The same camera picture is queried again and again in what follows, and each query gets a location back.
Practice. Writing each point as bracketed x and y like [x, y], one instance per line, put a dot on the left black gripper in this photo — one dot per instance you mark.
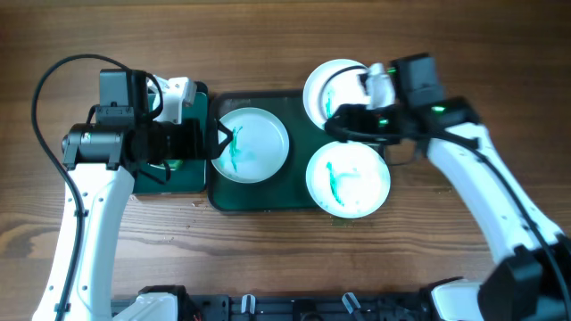
[190, 148]

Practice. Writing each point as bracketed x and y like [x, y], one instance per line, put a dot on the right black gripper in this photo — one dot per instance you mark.
[345, 116]

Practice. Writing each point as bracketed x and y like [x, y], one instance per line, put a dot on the white plate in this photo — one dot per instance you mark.
[348, 180]
[330, 85]
[259, 147]

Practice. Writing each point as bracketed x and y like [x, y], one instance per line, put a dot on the green yellow sponge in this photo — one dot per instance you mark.
[169, 164]

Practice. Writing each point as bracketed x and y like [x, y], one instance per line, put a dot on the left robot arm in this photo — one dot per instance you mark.
[146, 135]

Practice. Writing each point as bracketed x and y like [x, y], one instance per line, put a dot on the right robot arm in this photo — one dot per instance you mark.
[531, 277]

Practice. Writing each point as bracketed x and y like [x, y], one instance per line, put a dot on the small black water tray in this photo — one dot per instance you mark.
[191, 177]

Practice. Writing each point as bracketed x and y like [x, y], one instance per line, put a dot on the large dark green tray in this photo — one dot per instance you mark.
[287, 188]

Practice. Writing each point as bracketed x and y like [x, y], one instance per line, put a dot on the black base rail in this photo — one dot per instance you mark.
[384, 306]

